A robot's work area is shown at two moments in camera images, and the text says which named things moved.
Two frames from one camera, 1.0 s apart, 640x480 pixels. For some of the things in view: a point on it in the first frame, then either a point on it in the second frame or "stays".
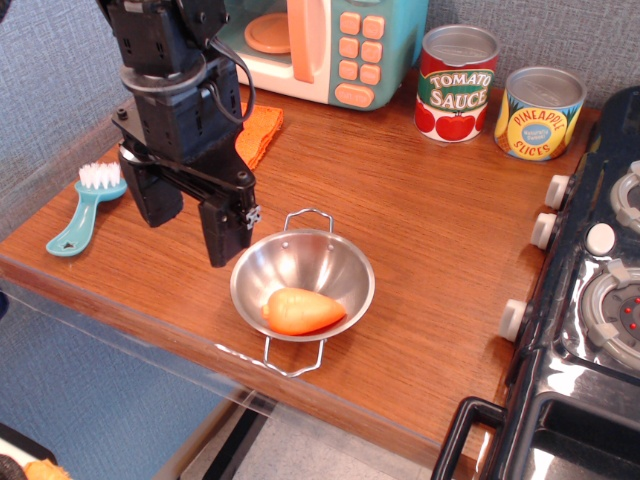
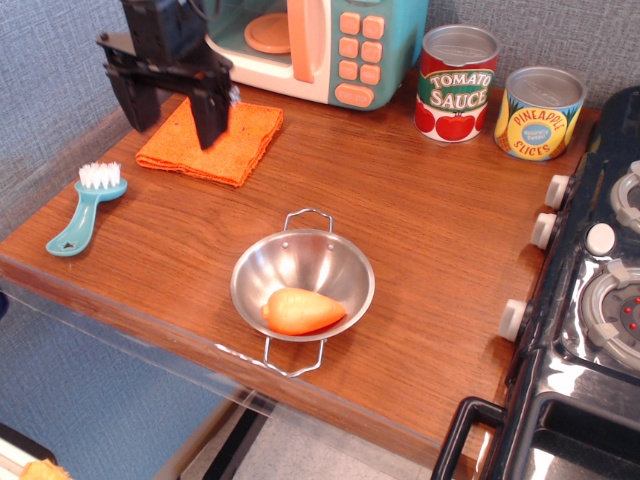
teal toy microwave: [358, 54] stays
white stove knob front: [511, 319] stays
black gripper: [192, 137] to [167, 44]
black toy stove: [573, 409] stays
